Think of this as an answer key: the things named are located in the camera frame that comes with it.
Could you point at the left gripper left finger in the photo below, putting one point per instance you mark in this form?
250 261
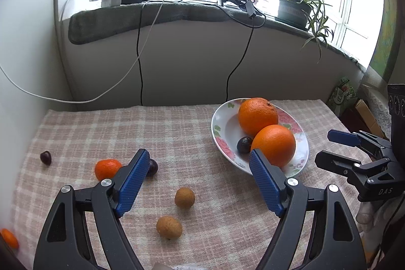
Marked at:
65 243

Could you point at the small dark cherry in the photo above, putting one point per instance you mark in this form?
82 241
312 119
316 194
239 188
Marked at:
46 158

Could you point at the medium mandarin orange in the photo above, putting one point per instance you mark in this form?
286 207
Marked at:
106 169

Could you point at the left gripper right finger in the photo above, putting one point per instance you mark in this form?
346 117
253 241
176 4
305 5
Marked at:
334 241

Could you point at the front large orange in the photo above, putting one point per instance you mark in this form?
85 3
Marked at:
277 143

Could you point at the brown round fruit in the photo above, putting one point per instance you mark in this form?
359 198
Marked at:
184 198
169 227

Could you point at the green printed bag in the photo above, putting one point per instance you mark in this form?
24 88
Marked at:
342 97

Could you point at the large orange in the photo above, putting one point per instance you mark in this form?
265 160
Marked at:
254 114
277 143

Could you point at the cardboard box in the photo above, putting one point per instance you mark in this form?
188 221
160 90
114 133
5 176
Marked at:
369 119

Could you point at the small kumquat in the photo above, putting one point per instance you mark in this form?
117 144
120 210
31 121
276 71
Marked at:
10 239

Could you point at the dark plum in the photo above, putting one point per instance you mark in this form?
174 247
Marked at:
244 145
153 168

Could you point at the back large orange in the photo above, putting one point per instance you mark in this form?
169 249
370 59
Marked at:
254 114

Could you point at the black clip on sill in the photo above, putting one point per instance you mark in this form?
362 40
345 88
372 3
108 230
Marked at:
244 5

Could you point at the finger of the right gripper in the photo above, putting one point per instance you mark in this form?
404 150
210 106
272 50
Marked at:
354 138
345 167

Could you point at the white gloved right hand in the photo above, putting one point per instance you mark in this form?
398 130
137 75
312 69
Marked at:
373 219

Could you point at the pink plaid tablecloth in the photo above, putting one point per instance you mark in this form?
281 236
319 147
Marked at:
229 225

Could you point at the potted spider plant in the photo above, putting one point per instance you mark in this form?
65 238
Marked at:
308 15

